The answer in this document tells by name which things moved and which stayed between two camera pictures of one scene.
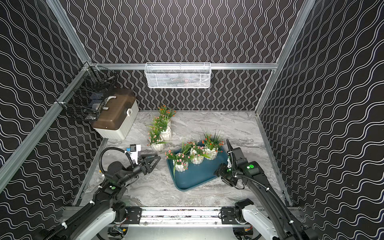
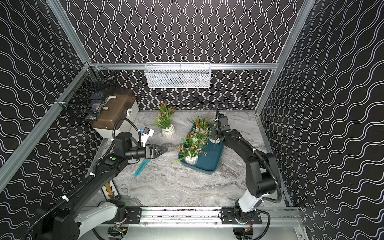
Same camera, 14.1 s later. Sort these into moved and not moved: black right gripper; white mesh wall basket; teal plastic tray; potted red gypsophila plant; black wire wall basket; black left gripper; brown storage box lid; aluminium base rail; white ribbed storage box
Moved: teal plastic tray; potted red gypsophila plant; black left gripper; black right gripper
Not moved: white ribbed storage box; aluminium base rail; black wire wall basket; white mesh wall basket; brown storage box lid
